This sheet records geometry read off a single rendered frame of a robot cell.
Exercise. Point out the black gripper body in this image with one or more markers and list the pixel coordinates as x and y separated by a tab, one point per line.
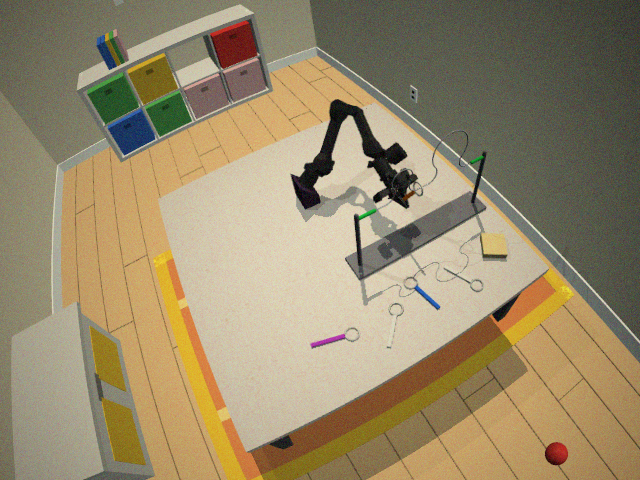
389	190

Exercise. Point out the grey ring with blue handle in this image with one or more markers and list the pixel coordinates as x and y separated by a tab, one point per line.
420	291

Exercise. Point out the purple handle with grey loop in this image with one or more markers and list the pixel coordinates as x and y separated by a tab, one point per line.
336	338

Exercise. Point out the yellow rectangular block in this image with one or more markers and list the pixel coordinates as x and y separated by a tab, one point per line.
493	245

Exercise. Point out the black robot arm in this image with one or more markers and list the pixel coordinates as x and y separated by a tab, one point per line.
323	164

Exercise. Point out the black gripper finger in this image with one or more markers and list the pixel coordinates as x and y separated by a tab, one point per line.
403	193
398	199

